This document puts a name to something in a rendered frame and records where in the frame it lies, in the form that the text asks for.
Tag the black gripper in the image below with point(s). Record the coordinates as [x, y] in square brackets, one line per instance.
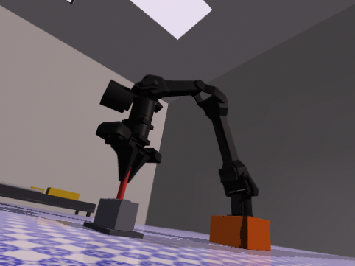
[131, 140]

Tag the red peg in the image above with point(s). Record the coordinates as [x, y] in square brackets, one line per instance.
[122, 188]

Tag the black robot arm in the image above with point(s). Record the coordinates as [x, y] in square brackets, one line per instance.
[145, 95]

